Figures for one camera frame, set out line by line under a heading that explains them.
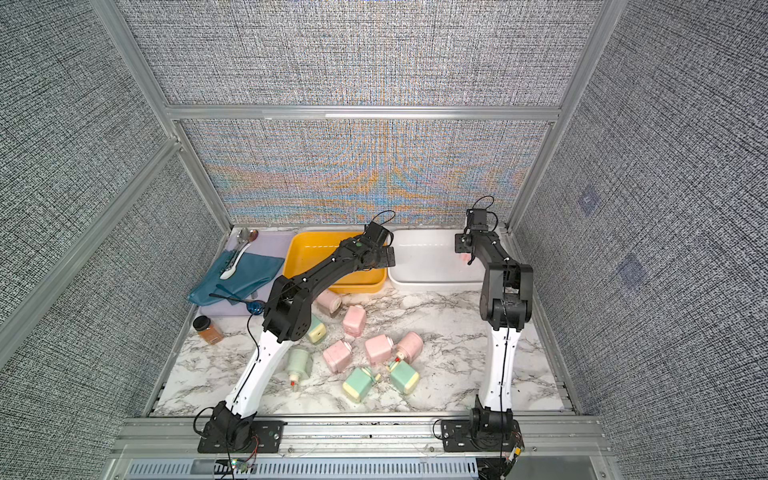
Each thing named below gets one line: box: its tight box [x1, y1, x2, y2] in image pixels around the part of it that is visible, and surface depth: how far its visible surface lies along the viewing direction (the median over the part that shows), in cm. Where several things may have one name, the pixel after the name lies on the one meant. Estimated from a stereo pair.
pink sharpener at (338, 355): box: [322, 340, 352, 373], surface depth 82 cm
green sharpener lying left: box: [287, 348, 310, 387], surface depth 80 cm
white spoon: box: [220, 243, 251, 280], surface depth 107 cm
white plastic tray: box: [388, 228, 485, 292], surface depth 112 cm
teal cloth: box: [187, 250, 285, 306], surface depth 106 cm
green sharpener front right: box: [387, 360, 420, 395], surface depth 78 cm
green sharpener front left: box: [342, 367, 373, 403], surface depth 77 cm
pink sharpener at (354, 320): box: [343, 305, 367, 337], surface depth 89 cm
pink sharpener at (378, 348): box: [365, 334, 393, 363], surface depth 84 cm
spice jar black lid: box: [192, 315, 225, 345], surface depth 87 cm
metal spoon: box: [232, 227, 259, 261], surface depth 116 cm
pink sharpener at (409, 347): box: [395, 331, 424, 364], surface depth 83 cm
